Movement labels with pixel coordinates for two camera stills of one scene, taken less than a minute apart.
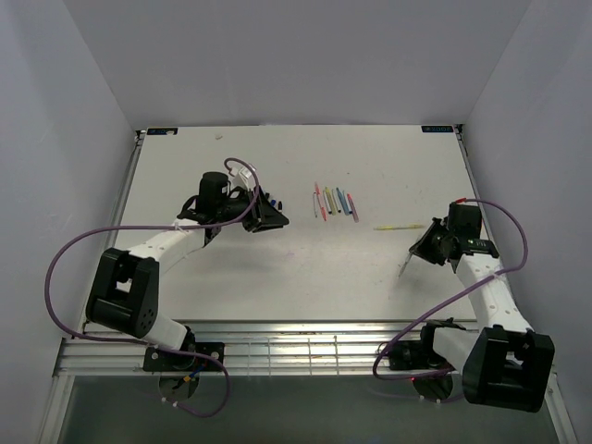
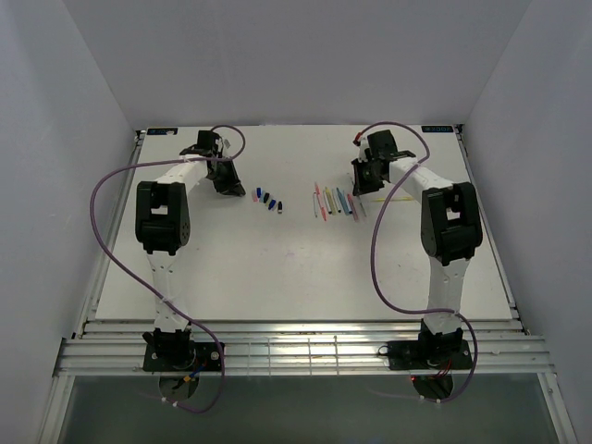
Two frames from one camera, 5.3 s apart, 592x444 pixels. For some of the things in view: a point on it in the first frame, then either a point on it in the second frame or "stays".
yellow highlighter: x=399 y=228 → x=399 y=198
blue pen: x=345 y=210 stays
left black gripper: x=268 y=219 → x=233 y=186
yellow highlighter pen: x=332 y=205 stays
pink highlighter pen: x=323 y=209 stays
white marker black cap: x=315 y=203 stays
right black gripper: x=422 y=248 → x=362 y=187
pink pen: x=352 y=206 stays
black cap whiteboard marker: x=336 y=201 stays
